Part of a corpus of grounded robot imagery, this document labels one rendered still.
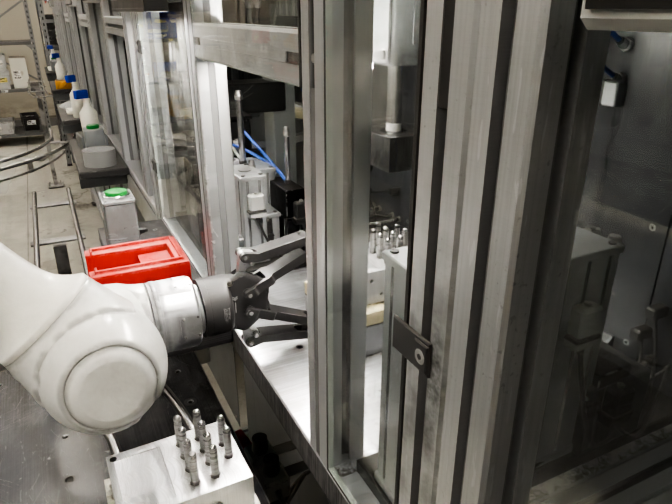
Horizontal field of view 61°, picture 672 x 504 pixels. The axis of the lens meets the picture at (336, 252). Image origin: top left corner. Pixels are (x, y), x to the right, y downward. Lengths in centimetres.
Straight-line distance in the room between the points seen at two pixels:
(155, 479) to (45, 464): 47
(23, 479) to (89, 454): 10
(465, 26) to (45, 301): 40
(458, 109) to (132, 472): 48
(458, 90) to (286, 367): 54
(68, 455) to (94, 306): 58
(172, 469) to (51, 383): 18
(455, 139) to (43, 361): 37
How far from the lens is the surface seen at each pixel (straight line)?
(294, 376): 77
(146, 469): 64
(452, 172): 33
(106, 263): 107
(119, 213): 113
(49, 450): 111
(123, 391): 50
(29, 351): 54
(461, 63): 32
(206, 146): 87
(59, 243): 165
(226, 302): 71
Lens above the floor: 135
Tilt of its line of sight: 23 degrees down
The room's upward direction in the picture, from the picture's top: straight up
